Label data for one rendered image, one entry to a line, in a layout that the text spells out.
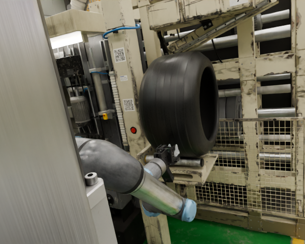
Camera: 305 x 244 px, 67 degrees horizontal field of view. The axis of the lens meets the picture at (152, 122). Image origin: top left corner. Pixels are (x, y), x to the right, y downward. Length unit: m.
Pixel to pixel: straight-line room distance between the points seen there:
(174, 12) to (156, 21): 0.13
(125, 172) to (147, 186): 0.10
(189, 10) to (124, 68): 0.49
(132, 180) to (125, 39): 0.93
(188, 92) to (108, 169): 0.61
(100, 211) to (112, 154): 0.40
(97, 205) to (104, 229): 0.02
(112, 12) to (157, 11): 0.30
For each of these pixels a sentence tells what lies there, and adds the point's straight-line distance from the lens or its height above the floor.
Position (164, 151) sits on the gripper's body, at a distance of 0.99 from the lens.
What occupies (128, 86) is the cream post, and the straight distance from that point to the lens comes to 1.37.
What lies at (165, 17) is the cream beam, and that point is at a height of 1.69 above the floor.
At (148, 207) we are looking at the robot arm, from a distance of 0.93.
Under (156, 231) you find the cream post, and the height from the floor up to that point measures 0.32.
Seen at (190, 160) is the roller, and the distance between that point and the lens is 1.26.
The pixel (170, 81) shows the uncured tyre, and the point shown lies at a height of 1.35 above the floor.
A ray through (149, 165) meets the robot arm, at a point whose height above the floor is 1.07.
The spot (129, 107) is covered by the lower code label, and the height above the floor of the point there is 1.21.
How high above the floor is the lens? 1.45
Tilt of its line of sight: 15 degrees down
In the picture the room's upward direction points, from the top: 9 degrees counter-clockwise
